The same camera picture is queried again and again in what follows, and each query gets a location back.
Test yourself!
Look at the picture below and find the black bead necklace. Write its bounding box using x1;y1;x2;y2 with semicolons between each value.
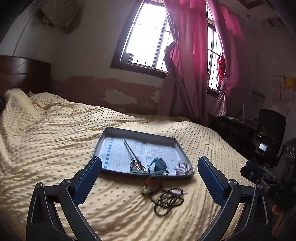
148;188;185;217

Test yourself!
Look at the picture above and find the teal smart watch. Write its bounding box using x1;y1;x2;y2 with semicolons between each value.
148;157;169;175

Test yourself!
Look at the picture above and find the black hair stick gold ornament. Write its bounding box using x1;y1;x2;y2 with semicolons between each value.
123;139;147;173

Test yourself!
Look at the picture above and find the person's right hand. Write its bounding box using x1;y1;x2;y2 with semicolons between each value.
272;204;285;218

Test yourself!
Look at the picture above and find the black office chair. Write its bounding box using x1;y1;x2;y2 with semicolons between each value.
253;109;287;168

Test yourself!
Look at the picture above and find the dark side table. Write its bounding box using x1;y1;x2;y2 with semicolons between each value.
209;115;256;157

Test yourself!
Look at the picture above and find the yellow dotted bed blanket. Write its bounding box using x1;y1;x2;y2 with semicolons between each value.
1;89;250;240

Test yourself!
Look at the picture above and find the pink curtain left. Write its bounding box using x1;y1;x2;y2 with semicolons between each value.
158;1;208;125

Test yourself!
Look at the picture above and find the pink curtain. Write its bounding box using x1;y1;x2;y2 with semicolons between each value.
158;1;208;125
208;1;248;116

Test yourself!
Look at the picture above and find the grey shallow tray box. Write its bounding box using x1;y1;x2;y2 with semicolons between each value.
93;127;195;179

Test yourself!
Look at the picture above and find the red tassel ornament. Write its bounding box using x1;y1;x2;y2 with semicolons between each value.
217;55;226;86

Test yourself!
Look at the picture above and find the dark wooden headboard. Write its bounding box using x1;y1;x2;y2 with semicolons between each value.
0;55;51;95

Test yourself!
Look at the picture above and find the pink curtain right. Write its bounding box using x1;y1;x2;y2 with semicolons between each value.
208;1;248;116

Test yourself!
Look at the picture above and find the window with bars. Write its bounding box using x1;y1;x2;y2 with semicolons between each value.
110;0;224;95

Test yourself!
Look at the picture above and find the olive cloth on wall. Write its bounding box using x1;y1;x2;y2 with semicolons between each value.
35;0;86;33

